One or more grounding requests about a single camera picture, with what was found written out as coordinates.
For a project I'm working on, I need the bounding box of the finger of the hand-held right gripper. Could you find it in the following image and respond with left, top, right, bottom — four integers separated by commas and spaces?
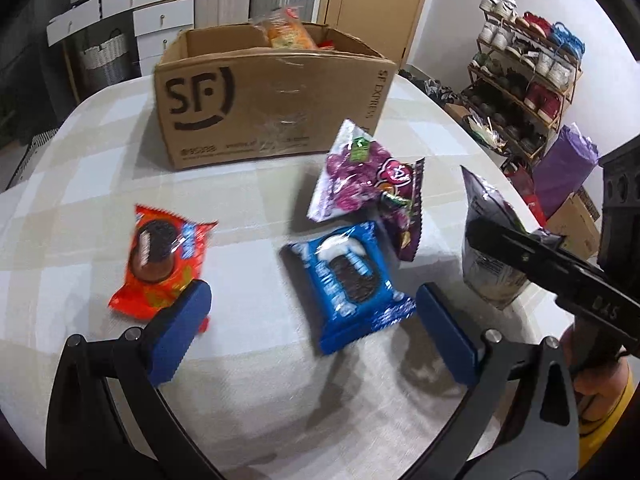
465, 217, 606, 306

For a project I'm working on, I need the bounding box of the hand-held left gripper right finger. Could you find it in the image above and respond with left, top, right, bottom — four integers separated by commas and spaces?
415, 282, 581, 480

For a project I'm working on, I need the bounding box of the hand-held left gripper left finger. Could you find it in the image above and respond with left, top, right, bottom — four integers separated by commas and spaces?
45, 279, 223, 480

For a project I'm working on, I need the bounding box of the dark purple white-backed packet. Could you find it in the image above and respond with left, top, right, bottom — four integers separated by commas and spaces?
460, 165, 532, 311

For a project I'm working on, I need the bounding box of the orange cookie packet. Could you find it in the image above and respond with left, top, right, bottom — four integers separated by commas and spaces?
108, 204, 220, 333

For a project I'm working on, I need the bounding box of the dark purple candy packet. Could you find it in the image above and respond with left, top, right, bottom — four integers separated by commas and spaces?
377, 157, 427, 262

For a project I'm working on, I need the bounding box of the blue cookie packet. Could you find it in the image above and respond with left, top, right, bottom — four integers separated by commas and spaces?
280, 221, 417, 356

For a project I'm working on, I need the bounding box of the purple grape candy packet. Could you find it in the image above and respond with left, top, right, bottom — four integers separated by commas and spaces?
306, 119, 401, 223

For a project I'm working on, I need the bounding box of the brown cardboard box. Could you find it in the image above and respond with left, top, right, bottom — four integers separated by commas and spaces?
153, 22, 398, 171

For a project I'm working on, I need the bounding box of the bread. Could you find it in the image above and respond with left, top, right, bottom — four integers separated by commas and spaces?
250, 6, 318, 51

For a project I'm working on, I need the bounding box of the person's right hand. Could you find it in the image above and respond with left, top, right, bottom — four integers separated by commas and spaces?
559, 330, 628, 418

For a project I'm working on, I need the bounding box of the printed cardboard box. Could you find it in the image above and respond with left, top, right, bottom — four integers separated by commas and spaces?
545, 187, 601, 261

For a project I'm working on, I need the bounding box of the red paper bag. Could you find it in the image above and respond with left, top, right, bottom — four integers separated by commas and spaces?
502, 160, 546, 221

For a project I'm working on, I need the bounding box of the purple bag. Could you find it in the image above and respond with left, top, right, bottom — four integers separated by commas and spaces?
531, 122, 601, 221

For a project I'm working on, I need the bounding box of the wooden shoe rack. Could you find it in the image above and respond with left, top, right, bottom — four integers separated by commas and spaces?
460, 7, 583, 161

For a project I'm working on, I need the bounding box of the white waste bin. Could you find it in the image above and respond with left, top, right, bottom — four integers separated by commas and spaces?
465, 112, 506, 153

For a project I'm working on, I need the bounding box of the shoe rack with shoes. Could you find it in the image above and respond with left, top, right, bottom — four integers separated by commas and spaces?
470, 0, 586, 156

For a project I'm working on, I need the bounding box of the pile of dark shoes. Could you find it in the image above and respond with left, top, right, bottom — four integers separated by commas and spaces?
397, 67, 463, 108

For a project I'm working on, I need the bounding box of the patterned grey white rug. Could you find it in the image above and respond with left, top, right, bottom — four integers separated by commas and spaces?
20, 127, 61, 161

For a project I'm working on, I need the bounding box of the grey white laundry basket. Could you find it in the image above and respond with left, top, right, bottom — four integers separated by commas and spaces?
75, 27, 132, 93

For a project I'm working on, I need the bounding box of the wooden door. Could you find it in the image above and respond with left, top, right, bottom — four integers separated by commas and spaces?
317, 0, 436, 63

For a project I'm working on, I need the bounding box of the white drawer cabinet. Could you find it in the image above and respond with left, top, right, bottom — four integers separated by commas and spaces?
132, 0, 196, 76

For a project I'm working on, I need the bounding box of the grey fabric wardrobe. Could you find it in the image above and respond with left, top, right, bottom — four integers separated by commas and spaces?
0, 0, 68, 128

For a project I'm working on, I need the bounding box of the white desk with drawers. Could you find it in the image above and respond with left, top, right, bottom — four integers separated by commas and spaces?
46, 0, 193, 48

